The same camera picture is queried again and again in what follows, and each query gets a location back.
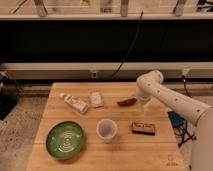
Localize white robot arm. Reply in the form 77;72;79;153
136;70;213;171

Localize white ceramic cup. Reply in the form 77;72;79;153
96;119;118;143

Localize green ceramic plate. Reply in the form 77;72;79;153
45;121;85;160

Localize brown and black box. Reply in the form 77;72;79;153
131;122;155;136

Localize blue device on floor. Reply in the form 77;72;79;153
168;111;184;128

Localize small white packet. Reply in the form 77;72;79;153
90;92;104;108

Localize white tube with label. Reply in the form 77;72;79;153
60;93;88;114

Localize black equipment at left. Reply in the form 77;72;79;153
0;71;21;120

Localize black cables on floor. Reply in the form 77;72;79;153
176;75;198;149

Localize black hanging cable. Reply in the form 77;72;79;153
107;10;145;81

